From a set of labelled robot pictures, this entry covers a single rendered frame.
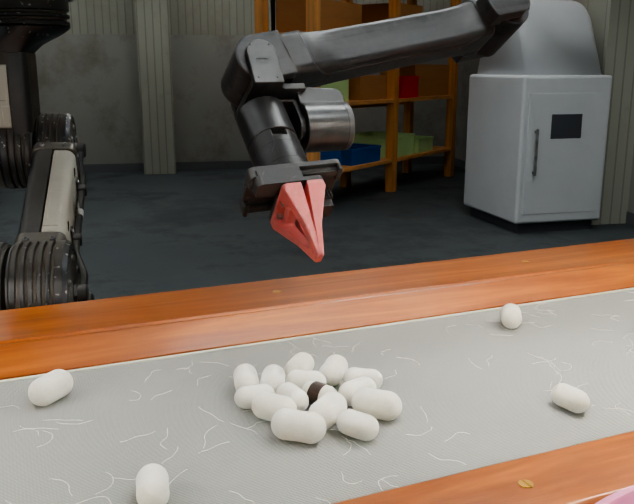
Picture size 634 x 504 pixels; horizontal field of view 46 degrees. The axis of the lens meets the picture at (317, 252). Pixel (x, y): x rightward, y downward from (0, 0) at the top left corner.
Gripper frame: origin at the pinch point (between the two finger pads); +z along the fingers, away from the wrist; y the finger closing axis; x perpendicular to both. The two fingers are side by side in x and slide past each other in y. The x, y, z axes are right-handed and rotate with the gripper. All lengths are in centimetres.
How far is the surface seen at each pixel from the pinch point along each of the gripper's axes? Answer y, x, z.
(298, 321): -3.7, 2.1, 6.2
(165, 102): 127, 440, -480
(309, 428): -11.5, -12.4, 21.9
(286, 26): 172, 261, -361
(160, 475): -21.9, -14.5, 23.3
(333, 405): -8.8, -11.2, 20.3
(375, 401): -5.7, -11.2, 20.7
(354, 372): -4.7, -7.6, 16.7
